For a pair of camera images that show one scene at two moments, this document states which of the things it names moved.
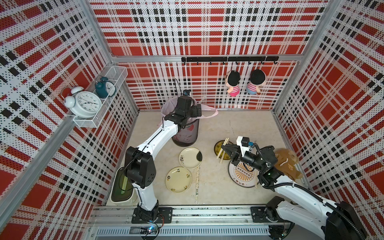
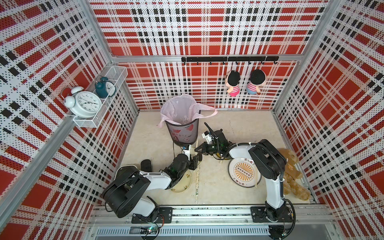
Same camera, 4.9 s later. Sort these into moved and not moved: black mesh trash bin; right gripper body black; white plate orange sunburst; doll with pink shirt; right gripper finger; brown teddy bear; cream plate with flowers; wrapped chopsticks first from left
Moved: right gripper body black; right gripper finger
Not moved: brown teddy bear; white plate orange sunburst; black mesh trash bin; wrapped chopsticks first from left; cream plate with flowers; doll with pink shirt
